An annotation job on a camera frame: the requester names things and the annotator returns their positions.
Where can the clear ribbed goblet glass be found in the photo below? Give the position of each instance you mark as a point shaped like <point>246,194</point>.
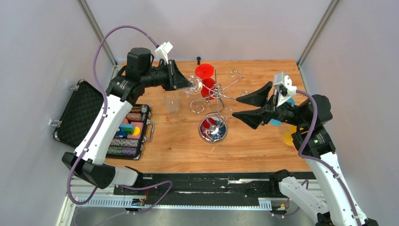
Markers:
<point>171,103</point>

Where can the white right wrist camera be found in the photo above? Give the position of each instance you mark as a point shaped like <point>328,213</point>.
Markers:
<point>284,88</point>

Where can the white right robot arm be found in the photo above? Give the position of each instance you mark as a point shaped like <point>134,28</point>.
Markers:
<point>308,113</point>

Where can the clear wine glass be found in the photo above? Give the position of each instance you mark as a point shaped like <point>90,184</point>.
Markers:
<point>196,85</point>

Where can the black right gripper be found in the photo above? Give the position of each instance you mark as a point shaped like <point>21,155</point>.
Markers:
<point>258,98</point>

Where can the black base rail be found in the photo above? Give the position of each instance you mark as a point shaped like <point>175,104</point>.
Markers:
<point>208,189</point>

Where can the blue wine glass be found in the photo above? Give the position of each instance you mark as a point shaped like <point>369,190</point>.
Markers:
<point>284,113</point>

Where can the chrome wine glass rack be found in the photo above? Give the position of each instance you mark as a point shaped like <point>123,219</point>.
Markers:
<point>213,128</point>

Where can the red wine glass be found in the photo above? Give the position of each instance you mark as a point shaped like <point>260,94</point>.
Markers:
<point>205,72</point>

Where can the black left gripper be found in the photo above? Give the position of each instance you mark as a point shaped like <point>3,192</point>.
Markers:
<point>176,79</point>

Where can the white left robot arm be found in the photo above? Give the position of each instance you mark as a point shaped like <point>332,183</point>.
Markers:
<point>143,69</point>

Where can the black poker chip case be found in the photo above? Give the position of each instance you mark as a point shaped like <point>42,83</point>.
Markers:
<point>80,114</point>

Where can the yellow wine glass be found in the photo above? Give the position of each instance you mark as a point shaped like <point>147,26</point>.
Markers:
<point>287,136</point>

